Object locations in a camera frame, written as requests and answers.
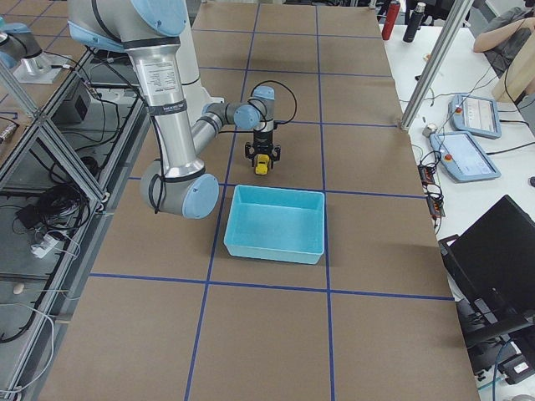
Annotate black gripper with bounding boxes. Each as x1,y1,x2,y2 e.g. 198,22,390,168
244,129,281,169

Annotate light blue plastic bin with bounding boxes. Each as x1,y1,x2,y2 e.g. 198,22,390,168
223,185,325,265

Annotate teach pendant tablet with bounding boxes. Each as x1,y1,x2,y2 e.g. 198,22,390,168
429,131,501,183
448,93,502,140

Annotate aluminium frame rail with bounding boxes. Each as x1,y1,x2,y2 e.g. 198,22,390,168
1,53,148,400

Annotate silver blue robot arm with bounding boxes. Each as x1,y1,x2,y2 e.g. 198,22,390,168
68,1,280,219

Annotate red cylinder bottle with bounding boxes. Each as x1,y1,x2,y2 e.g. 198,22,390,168
381,0,400,41

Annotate black power adapter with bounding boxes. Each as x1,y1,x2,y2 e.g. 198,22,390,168
15,204,41,229

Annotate near teach pendant tablet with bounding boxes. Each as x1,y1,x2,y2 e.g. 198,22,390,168
429,131,501,183

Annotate black monitor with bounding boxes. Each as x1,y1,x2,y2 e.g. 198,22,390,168
441,195,534,358

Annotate aluminium frame post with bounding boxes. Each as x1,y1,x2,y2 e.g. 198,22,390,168
399,0,474,132

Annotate operator forearm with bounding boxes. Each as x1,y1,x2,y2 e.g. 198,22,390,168
472,17,535,53

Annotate black bottle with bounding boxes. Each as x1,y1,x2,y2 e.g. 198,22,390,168
402,2,426,43

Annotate yellow beetle toy car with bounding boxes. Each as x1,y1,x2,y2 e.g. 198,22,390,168
254,154,271,175

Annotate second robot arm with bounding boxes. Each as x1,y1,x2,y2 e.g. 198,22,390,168
1,18,62,84

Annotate far teach pendant tablet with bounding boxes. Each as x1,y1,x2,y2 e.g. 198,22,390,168
448,93,502,140

